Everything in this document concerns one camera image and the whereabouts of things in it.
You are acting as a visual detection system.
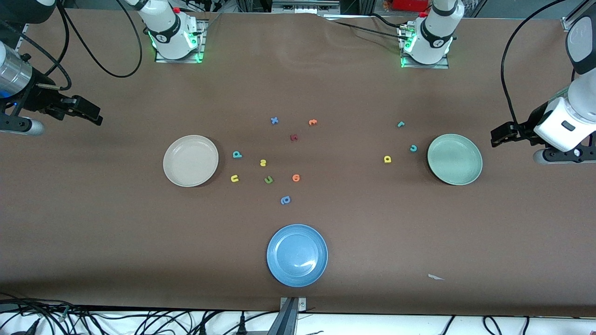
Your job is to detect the light green plate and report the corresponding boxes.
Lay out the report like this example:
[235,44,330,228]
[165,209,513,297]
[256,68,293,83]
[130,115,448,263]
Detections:
[427,134,483,186]

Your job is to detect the beige brown plate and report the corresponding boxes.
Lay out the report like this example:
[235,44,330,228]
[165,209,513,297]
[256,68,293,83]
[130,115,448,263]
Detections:
[163,135,219,188]

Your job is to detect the red box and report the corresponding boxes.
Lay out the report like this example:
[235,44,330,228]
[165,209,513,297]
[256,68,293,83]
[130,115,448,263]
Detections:
[393,0,429,12]

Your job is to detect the grey metal device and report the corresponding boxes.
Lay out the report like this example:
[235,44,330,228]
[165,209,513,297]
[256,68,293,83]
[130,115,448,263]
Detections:
[271,0,341,14]

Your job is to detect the blue plate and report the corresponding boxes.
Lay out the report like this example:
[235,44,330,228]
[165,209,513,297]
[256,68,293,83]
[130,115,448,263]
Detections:
[266,224,329,288]

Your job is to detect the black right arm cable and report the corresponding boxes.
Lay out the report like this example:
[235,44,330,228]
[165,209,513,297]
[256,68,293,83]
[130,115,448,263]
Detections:
[0,0,142,92]

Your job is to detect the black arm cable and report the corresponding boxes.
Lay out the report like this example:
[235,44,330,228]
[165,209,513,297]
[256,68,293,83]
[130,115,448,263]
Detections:
[501,0,566,126]
[0,0,142,92]

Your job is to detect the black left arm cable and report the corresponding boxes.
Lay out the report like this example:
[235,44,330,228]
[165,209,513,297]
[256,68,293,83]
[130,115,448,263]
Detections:
[501,0,566,126]

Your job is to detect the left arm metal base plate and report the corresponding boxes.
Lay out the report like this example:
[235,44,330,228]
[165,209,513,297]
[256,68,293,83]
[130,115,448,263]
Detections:
[400,23,450,69]

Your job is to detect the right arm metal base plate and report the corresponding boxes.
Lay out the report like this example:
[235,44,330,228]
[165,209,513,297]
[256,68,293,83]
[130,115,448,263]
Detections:
[155,21,206,64]

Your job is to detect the black base power cable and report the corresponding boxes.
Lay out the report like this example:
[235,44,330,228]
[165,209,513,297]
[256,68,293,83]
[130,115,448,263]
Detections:
[333,20,406,40]

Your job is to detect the looped black floor cable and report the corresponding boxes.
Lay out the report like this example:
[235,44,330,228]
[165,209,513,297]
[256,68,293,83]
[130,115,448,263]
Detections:
[483,315,503,335]

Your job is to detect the thick black floor cable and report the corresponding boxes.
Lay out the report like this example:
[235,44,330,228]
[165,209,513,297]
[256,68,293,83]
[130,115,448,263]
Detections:
[0,298,66,335]

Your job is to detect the grey metal table bracket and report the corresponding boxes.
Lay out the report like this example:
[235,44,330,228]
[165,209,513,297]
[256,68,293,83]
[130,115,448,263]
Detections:
[279,297,307,335]

